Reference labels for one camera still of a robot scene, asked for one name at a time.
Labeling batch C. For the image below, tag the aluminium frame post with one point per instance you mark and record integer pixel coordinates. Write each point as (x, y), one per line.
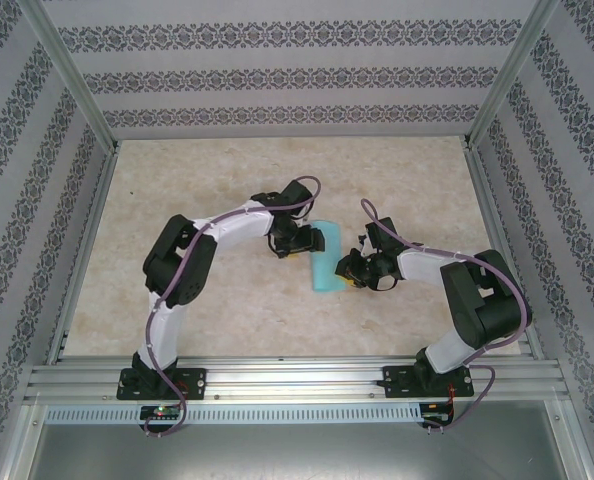
(70, 65)
(512, 65)

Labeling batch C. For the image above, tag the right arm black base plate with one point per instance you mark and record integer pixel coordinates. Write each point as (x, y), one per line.
(394, 382)

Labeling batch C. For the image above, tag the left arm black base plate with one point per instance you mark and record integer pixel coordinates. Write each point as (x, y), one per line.
(197, 380)

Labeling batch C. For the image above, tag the aluminium side rail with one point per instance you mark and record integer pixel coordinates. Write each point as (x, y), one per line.
(87, 250)
(503, 235)

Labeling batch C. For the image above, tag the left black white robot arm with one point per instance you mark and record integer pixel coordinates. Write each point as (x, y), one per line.
(177, 260)

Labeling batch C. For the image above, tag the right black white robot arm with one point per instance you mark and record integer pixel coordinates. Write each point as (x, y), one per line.
(477, 300)

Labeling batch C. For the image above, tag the grey metal sheet panel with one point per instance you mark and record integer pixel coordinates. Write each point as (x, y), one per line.
(297, 455)

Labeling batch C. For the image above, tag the long aluminium mounting rail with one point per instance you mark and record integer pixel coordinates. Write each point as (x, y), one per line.
(297, 375)

